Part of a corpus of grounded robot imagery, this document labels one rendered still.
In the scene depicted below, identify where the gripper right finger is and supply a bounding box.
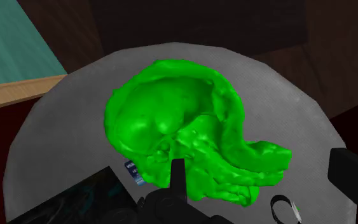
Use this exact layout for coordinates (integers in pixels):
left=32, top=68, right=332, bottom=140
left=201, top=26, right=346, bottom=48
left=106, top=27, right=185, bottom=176
left=327, top=147, right=358, bottom=223

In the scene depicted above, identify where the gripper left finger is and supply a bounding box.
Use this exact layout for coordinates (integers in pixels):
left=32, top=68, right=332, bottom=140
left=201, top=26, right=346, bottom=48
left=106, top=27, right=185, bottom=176
left=136, top=157, right=235, bottom=224

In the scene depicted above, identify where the small blue card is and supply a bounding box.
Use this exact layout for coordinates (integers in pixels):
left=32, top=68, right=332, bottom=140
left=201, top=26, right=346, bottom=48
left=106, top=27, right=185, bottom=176
left=123, top=159, right=146, bottom=186

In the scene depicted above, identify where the bright green lumpy figure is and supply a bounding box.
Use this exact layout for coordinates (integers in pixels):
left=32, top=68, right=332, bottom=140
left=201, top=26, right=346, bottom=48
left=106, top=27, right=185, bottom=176
left=103, top=59, right=293, bottom=207

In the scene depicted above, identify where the black flat tablet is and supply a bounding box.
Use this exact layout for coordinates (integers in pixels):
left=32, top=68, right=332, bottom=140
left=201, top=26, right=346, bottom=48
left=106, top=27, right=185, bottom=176
left=7, top=165, right=139, bottom=224

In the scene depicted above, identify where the round grey table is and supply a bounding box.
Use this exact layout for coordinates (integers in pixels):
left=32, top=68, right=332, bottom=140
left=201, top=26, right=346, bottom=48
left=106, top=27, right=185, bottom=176
left=2, top=41, right=358, bottom=224

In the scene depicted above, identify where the black ring with white tag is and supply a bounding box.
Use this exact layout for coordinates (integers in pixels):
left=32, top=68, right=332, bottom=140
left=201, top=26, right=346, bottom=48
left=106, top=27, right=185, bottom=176
left=270, top=194, right=303, bottom=224

